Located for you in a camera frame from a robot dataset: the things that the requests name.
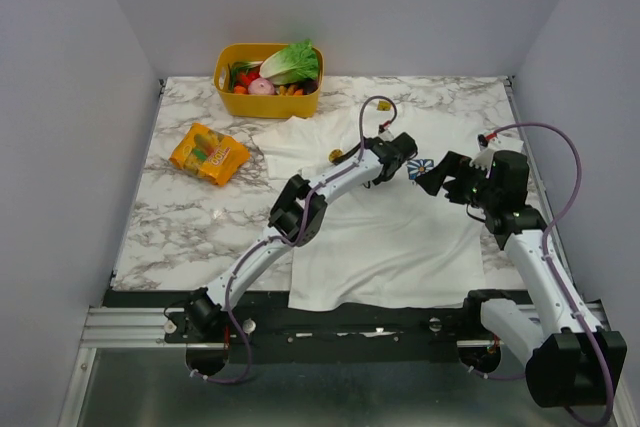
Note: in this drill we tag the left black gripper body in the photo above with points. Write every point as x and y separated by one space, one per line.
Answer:
385 180

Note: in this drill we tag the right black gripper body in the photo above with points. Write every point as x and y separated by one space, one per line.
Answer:
454 179

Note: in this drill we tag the gold round brooch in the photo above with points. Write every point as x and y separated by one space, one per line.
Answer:
334 155

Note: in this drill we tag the white t-shirt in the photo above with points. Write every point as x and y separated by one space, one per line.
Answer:
393 245

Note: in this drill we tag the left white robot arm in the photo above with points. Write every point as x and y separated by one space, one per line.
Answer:
294 220

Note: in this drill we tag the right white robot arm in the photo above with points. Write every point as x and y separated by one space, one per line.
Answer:
569 358

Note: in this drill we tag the green toy cabbage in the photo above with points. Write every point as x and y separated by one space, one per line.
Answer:
292 64

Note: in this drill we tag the pink toy onion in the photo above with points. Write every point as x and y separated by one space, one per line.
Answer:
261 86

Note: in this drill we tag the red toy pepper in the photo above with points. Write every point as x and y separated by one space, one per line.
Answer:
244 79

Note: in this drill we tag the orange snack bag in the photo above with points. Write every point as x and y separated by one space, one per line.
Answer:
209 155

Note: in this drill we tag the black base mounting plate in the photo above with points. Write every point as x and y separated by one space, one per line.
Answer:
265 330

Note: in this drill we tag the aluminium rail frame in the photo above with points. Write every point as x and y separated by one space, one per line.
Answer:
120 328

